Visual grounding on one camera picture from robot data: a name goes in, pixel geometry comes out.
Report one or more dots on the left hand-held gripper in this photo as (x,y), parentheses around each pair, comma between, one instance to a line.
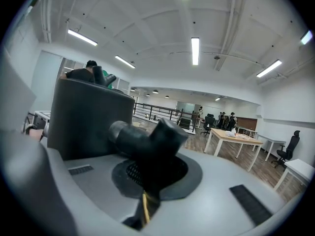
(43,114)

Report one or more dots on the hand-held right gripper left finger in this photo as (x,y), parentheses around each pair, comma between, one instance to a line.
(98,183)

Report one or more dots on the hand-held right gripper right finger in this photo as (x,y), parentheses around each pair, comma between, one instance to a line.
(216,195)

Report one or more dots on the black cylindrical device with connector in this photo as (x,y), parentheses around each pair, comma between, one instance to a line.
(91,119)

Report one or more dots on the person's left forearm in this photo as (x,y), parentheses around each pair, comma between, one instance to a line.
(37,134)

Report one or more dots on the glass partition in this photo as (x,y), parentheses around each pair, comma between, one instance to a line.
(71,64)

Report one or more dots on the wooden table with white legs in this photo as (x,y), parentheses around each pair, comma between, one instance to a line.
(221,136)

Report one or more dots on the white plastic bag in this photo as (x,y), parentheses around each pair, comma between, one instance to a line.
(230,133)

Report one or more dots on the clear plastic wrap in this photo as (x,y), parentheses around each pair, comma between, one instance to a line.
(243,137)

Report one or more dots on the black office chair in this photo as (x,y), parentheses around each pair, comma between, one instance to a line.
(208,124)
(292,144)

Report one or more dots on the brown wooden cabinet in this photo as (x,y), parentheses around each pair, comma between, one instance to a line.
(247,123)

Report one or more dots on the white desk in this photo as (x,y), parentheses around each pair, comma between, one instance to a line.
(273,139)

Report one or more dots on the black metal railing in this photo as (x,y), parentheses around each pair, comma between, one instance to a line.
(150,113)

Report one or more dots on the white ceiling pipes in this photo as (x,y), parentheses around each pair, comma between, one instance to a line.
(46,21)

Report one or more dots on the white ceiling pipe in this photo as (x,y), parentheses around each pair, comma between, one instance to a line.
(231,21)

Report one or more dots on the green wall sign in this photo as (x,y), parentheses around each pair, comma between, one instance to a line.
(34,4)

